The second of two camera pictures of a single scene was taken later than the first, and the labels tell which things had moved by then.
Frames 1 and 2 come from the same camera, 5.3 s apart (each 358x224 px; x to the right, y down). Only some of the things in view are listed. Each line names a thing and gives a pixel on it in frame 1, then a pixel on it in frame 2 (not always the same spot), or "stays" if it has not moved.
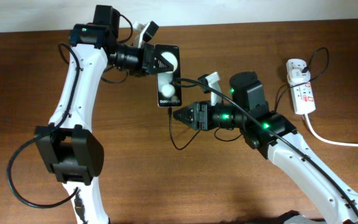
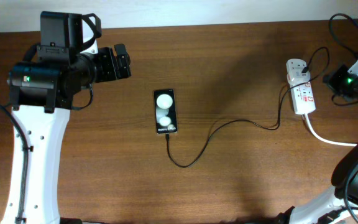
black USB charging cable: x=281 y=88 to x=318 y=71
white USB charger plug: x=296 y=76 stays
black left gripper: x=148 y=54 to x=109 y=72
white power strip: x=301 y=93 stays
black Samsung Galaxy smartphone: x=169 y=84 to x=165 y=111
